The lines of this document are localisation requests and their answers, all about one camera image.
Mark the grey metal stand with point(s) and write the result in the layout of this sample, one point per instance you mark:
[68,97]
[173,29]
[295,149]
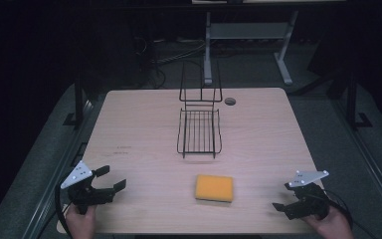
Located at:
[245,30]

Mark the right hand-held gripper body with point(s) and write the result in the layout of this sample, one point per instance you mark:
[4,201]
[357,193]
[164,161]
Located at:
[310,202]

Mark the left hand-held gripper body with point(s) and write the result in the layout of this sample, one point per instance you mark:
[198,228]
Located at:
[88,195]

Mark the black frame post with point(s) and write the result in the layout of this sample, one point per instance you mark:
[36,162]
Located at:
[352,99]
[78,99]

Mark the aluminium frame rail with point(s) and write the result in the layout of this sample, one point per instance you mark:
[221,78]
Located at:
[51,186]
[369,162]

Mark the person's left hand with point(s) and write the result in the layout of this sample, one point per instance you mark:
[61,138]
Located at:
[81,224]

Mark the person's right hand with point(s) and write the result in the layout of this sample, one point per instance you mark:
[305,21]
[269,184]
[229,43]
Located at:
[331,227]

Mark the yellow sponge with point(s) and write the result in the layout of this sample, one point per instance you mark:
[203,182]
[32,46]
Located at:
[214,188]

